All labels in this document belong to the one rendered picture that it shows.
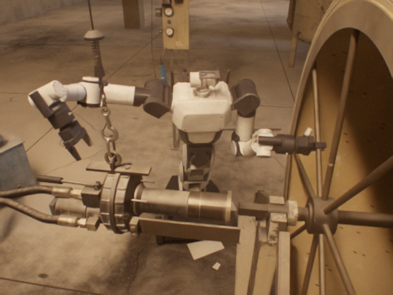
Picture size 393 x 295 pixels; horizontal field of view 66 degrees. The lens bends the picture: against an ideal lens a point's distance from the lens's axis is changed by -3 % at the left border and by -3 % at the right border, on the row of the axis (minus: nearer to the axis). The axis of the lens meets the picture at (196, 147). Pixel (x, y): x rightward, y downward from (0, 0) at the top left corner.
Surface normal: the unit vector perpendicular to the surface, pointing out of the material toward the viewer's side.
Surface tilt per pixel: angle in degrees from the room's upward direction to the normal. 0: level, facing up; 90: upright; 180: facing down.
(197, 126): 109
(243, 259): 0
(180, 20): 90
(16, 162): 90
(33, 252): 0
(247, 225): 0
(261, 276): 90
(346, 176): 66
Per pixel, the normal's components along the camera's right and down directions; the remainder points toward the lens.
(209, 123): 0.08, 0.76
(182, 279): 0.00, -0.85
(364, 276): -0.05, -0.61
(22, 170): 0.84, 0.28
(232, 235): -0.14, 0.52
